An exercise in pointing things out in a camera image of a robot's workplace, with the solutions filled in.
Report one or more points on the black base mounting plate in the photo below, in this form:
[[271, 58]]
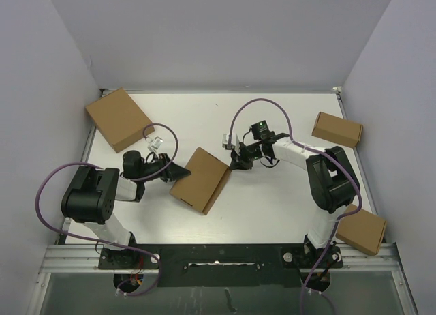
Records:
[[185, 265]]

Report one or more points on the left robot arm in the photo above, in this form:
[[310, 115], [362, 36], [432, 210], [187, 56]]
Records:
[[90, 198]]

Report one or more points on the cardboard box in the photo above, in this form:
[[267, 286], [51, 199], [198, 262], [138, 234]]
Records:
[[119, 119], [337, 130], [363, 231], [203, 186]]

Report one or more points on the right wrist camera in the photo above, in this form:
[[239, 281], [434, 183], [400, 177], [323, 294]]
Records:
[[231, 142]]

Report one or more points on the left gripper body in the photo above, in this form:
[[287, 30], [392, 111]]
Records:
[[152, 167]]

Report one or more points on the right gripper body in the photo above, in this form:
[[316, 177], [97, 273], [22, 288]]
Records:
[[248, 153]]

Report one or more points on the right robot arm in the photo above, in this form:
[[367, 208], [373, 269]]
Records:
[[332, 180]]

